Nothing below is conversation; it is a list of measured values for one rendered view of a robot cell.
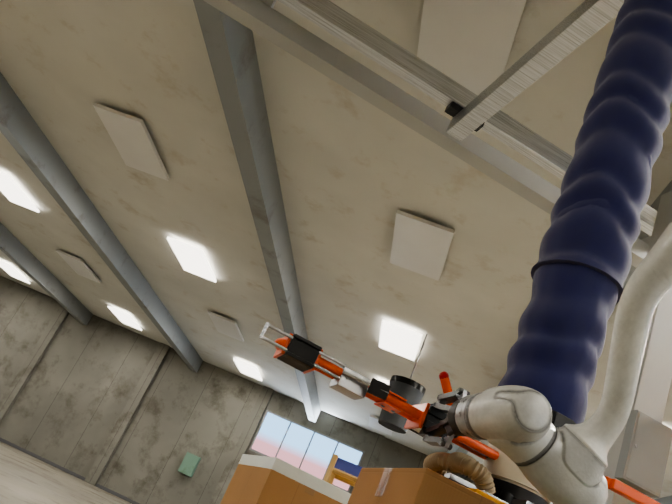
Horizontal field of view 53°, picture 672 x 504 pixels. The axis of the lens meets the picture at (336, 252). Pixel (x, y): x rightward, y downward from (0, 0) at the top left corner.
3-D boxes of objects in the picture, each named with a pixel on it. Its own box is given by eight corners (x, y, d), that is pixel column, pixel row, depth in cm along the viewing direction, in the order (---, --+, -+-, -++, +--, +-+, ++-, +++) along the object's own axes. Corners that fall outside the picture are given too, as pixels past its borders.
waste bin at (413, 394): (375, 415, 902) (392, 371, 928) (373, 423, 951) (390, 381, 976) (411, 430, 893) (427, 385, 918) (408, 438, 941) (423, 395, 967)
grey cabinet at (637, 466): (651, 497, 280) (665, 430, 291) (661, 498, 275) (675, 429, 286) (613, 477, 276) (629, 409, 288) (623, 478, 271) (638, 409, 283)
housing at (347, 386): (354, 400, 153) (361, 382, 155) (364, 398, 147) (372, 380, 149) (327, 386, 152) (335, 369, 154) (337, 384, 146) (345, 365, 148)
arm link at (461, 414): (461, 427, 127) (445, 428, 133) (500, 448, 129) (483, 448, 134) (475, 383, 131) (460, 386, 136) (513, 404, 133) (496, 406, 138)
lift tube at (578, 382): (537, 457, 173) (628, 147, 214) (596, 459, 153) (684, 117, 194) (468, 419, 169) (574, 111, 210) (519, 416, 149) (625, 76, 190)
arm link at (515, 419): (454, 417, 127) (500, 466, 128) (499, 413, 113) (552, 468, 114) (485, 376, 132) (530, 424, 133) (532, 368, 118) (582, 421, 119)
